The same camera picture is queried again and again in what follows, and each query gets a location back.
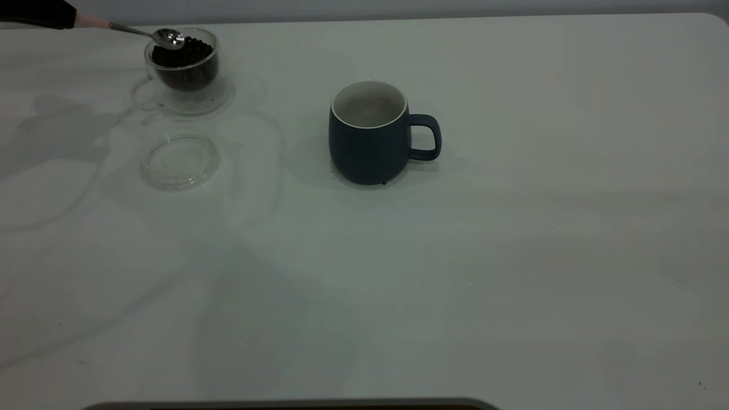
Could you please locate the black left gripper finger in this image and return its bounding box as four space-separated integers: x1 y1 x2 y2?
0 0 78 30

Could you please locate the metal spoon with pink handle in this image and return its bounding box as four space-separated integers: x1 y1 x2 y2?
74 14 186 51

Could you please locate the dark grey ceramic mug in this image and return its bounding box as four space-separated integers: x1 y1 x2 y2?
328 80 443 186

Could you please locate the heap of dark coffee beans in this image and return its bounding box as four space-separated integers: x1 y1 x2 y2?
151 36 218 92

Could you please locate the clear round glass lid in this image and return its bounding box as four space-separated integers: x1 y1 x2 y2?
140 133 222 191

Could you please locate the clear glass saucer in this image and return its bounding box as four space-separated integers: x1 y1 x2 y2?
130 72 236 118

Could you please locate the clear glass cup with handle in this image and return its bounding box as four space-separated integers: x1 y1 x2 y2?
130 27 221 112

